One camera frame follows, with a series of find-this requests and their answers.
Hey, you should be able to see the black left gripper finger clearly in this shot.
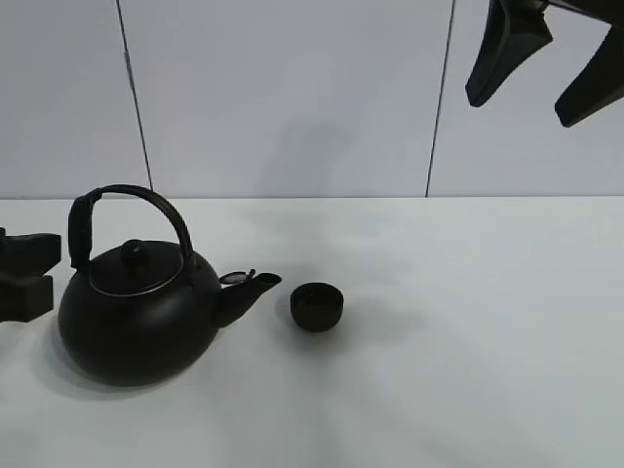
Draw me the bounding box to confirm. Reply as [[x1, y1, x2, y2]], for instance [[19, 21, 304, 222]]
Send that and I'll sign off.
[[0, 275, 53, 323], [1, 227, 61, 286]]

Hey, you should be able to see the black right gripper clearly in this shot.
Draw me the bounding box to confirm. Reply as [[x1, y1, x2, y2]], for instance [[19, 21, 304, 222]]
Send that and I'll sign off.
[[465, 0, 623, 128]]

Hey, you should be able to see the black cast iron teapot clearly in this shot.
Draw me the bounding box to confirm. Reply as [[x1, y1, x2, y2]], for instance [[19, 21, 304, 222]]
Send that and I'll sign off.
[[58, 184, 282, 386]]

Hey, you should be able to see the small black teacup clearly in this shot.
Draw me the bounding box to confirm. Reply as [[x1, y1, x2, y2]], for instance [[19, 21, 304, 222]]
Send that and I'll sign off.
[[290, 282, 344, 332]]

